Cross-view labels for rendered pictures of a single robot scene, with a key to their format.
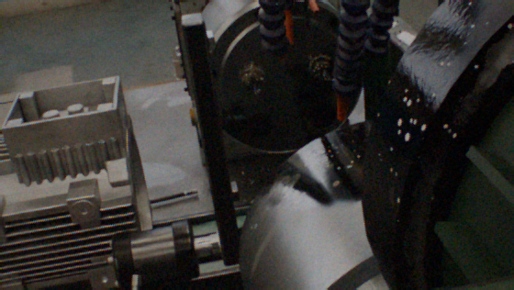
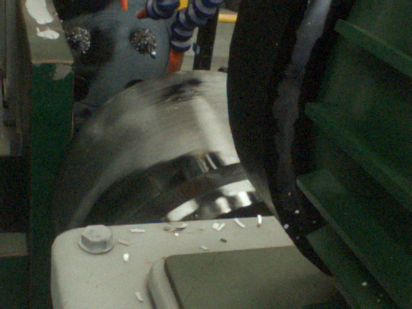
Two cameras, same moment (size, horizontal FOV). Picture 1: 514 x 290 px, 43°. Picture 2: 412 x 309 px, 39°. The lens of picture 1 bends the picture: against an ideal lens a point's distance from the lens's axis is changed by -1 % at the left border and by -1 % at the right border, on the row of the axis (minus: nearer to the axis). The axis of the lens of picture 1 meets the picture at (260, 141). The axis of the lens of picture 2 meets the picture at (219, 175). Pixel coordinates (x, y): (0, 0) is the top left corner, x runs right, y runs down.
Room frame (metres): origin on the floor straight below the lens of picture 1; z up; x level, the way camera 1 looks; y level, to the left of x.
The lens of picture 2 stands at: (1.39, -0.17, 1.33)
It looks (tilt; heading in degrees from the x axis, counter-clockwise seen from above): 28 degrees down; 162
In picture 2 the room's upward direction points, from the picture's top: 10 degrees clockwise
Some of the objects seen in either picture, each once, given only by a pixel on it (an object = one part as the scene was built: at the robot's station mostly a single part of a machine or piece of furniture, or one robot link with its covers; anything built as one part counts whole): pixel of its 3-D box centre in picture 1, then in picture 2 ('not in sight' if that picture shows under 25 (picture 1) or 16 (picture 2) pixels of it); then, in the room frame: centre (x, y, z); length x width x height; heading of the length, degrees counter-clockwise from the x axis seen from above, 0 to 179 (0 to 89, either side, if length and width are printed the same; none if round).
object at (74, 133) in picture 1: (72, 129); not in sight; (0.67, 0.21, 1.11); 0.12 x 0.11 x 0.07; 96
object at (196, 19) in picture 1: (212, 149); (210, 15); (0.55, 0.05, 1.12); 0.04 x 0.03 x 0.26; 96
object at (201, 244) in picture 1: (185, 250); not in sight; (0.55, 0.09, 1.01); 0.08 x 0.02 x 0.02; 96
